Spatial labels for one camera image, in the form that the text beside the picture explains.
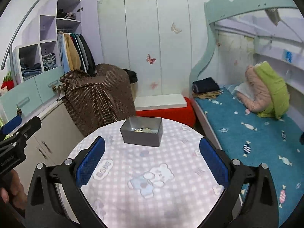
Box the red stool white top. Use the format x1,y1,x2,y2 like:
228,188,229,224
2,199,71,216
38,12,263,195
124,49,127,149
135,94,196,128

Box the left hand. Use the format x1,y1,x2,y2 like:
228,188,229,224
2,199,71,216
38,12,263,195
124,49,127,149
1,169,27,210

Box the hanging clothes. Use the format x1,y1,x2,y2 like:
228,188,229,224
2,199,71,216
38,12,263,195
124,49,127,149
57,31,96,76

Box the folded dark clothes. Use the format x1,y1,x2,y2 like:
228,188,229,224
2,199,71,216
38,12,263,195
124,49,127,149
192,77,221,99

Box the yellow bead bracelet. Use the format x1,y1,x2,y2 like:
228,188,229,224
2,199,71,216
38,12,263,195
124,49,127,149
130,127,154,133

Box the teal bunk bed frame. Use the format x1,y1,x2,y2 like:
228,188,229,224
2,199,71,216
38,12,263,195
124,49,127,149
189,0,300,93

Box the teal drawer unit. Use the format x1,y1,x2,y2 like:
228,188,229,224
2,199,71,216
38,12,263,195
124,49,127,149
1,66,64,122

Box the beige cabinet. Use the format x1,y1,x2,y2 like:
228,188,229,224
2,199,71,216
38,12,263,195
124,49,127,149
15,101,84,193

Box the grey metal box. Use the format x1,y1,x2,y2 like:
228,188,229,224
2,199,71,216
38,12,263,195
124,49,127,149
120,116,163,147

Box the pink checked tablecloth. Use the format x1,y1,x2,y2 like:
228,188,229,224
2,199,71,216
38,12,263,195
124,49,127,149
70,119,224,227

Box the white shelf unit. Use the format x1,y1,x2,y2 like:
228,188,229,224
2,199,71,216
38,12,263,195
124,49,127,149
10,0,81,85

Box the teal bed mattress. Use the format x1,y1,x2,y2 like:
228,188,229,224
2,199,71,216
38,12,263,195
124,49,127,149
194,88,303,225

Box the brown dotted cloth cover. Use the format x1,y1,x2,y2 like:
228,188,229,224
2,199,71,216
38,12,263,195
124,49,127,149
58,63,136,136

